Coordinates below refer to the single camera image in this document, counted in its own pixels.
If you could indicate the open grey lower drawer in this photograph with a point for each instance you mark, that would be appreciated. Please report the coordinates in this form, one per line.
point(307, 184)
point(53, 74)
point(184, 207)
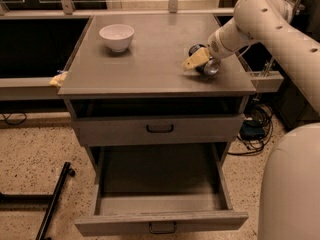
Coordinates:
point(159, 189)

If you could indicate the grey metal rail beam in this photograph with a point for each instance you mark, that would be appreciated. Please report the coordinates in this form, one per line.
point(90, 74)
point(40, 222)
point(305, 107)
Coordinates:
point(19, 89)

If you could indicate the black metal stand leg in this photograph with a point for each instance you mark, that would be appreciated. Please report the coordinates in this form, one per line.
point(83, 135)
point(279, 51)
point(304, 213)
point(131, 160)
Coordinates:
point(38, 202)

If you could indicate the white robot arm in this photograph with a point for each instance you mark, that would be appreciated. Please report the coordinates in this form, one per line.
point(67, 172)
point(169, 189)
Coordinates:
point(290, 191)

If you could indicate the closed grey upper drawer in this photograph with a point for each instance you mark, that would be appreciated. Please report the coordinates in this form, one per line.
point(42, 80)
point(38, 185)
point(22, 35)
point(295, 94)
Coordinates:
point(123, 131)

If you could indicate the blue pepsi can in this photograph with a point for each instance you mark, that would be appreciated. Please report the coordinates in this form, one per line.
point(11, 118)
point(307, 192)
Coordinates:
point(211, 67)

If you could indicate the grey drawer cabinet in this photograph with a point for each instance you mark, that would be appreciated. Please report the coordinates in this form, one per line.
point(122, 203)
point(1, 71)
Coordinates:
point(148, 79)

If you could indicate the white ceramic bowl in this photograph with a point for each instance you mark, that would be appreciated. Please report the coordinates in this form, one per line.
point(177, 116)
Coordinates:
point(117, 37)

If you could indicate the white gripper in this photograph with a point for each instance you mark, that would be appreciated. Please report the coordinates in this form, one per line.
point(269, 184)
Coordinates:
point(217, 44)

